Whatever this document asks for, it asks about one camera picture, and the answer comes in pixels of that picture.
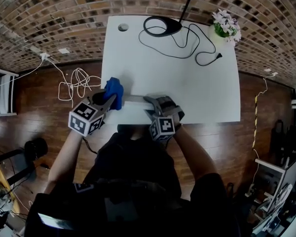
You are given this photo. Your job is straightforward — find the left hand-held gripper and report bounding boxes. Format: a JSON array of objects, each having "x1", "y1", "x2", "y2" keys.
[{"x1": 68, "y1": 88, "x2": 117, "y2": 138}]

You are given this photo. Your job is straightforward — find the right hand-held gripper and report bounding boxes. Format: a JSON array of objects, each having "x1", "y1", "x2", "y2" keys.
[{"x1": 142, "y1": 96, "x2": 185, "y2": 142}]

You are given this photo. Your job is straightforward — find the blue cloth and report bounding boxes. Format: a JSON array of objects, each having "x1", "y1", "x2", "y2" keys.
[{"x1": 104, "y1": 77, "x2": 125, "y2": 111}]

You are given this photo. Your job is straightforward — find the person's left forearm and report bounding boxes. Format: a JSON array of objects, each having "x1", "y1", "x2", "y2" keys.
[{"x1": 43, "y1": 131, "x2": 85, "y2": 195}]

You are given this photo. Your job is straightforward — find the person's right forearm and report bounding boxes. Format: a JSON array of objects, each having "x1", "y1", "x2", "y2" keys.
[{"x1": 173, "y1": 123, "x2": 220, "y2": 183}]

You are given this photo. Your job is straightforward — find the shiny grey shoulder device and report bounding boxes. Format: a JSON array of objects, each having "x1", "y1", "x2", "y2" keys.
[{"x1": 37, "y1": 212, "x2": 74, "y2": 231}]

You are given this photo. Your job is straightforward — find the person's right hand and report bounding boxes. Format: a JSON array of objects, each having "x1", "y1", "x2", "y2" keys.
[{"x1": 155, "y1": 95, "x2": 177, "y2": 111}]

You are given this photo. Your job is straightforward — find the person's dark clothing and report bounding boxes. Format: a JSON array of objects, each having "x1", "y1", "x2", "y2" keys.
[{"x1": 26, "y1": 124, "x2": 240, "y2": 237}]

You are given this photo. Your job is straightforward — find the black round bin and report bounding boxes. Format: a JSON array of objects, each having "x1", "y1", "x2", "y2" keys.
[{"x1": 24, "y1": 137, "x2": 49, "y2": 159}]

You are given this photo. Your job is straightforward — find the black desk lamp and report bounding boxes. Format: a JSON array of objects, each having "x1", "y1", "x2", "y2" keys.
[{"x1": 143, "y1": 0, "x2": 198, "y2": 38}]

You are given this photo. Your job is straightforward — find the white metal shelf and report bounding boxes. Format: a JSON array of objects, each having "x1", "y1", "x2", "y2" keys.
[{"x1": 0, "y1": 66, "x2": 19, "y2": 117}]

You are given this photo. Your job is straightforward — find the grey chest-worn tagged device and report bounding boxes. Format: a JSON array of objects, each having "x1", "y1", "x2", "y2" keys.
[{"x1": 74, "y1": 181, "x2": 139, "y2": 222}]

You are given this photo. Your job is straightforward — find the yellow black striped tape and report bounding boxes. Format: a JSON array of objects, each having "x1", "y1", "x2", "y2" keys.
[{"x1": 251, "y1": 95, "x2": 259, "y2": 148}]

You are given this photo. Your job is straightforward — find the potted flowers in white pot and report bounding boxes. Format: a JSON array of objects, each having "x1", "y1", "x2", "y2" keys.
[{"x1": 208, "y1": 8, "x2": 243, "y2": 47}]

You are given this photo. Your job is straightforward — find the wooden desk black legs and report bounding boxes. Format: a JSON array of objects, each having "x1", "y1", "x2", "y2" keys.
[{"x1": 0, "y1": 148, "x2": 37, "y2": 215}]

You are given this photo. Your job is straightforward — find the white open cabinet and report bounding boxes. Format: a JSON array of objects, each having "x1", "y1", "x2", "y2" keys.
[{"x1": 255, "y1": 152, "x2": 296, "y2": 215}]

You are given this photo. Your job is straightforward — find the coiled white floor cable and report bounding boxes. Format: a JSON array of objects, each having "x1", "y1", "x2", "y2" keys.
[{"x1": 49, "y1": 60, "x2": 103, "y2": 109}]

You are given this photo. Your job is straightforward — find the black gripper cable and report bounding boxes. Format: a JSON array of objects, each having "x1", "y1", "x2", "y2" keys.
[{"x1": 82, "y1": 135, "x2": 98, "y2": 156}]

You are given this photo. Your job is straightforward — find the thin white cable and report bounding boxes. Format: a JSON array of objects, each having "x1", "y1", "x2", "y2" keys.
[{"x1": 250, "y1": 77, "x2": 268, "y2": 190}]

